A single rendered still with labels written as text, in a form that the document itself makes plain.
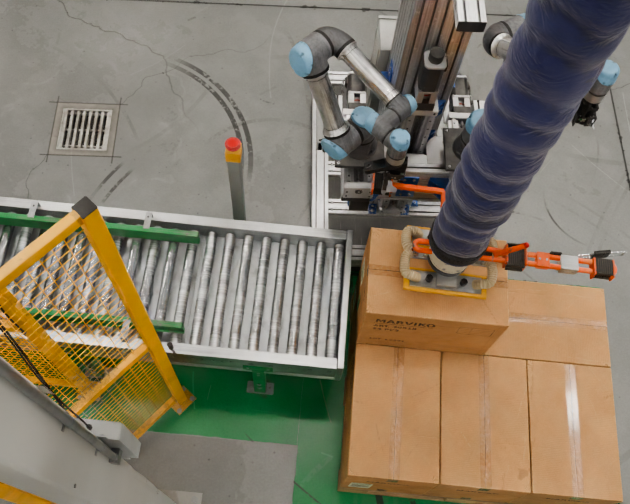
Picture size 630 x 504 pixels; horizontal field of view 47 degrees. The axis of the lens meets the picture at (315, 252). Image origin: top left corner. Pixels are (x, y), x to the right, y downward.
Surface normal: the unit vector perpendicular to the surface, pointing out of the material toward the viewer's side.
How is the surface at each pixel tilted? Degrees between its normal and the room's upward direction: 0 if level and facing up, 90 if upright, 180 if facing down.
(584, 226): 0
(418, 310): 0
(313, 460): 0
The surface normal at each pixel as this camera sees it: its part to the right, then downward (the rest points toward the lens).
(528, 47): -0.92, 0.15
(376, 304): 0.05, -0.42
